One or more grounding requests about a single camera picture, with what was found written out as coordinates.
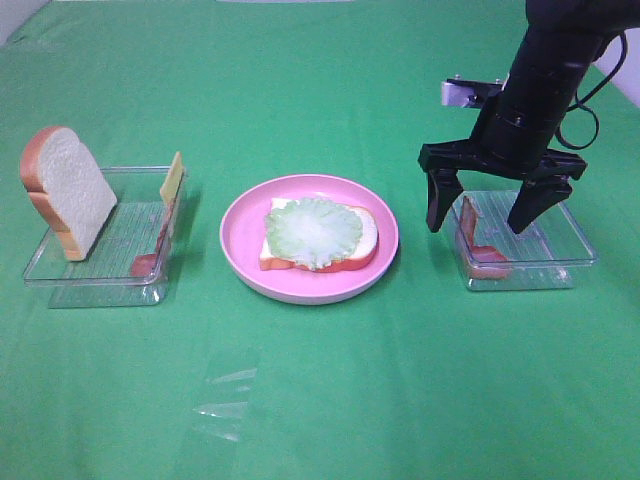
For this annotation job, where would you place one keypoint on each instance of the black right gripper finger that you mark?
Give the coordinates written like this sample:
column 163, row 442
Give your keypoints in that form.
column 535, row 198
column 444, row 188

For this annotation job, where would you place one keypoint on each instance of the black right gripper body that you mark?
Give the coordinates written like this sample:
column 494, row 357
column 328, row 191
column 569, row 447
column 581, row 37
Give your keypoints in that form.
column 502, row 144

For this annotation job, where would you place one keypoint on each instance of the tray bacon strip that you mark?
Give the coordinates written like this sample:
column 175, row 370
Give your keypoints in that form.
column 144, row 265
column 478, row 256

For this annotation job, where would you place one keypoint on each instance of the toy bread slice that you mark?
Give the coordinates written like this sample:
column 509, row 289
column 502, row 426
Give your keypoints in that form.
column 67, row 188
column 364, row 253

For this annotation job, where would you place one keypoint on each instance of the green toy lettuce leaf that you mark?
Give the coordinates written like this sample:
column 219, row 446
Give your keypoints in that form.
column 313, row 232

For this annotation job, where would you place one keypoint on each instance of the yellow toy cheese slice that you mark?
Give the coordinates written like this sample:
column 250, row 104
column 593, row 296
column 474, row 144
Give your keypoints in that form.
column 169, row 188

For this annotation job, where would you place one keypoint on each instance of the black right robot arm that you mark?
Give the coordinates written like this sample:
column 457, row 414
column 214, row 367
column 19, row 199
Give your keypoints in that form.
column 562, row 40

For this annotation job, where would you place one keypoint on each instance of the clear right plastic tray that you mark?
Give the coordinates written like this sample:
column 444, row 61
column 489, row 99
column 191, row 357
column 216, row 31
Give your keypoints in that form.
column 544, row 256

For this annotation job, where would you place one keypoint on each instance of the clear plastic tray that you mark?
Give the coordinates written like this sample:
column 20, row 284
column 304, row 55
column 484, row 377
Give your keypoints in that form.
column 103, row 278
column 544, row 256

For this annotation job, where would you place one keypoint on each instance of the pink round plate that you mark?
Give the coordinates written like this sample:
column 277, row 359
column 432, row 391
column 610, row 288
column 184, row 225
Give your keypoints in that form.
column 242, row 232

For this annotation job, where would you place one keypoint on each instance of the green tablecloth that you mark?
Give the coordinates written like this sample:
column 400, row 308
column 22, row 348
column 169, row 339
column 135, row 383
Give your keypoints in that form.
column 417, row 378

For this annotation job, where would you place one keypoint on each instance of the clear plastic film piece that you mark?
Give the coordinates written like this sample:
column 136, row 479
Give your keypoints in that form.
column 222, row 402

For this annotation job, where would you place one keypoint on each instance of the clear left plastic tray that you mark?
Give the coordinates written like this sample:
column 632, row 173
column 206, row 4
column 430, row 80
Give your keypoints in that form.
column 103, row 278

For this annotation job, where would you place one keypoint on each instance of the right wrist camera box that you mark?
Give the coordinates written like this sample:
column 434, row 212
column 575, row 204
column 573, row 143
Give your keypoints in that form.
column 458, row 92

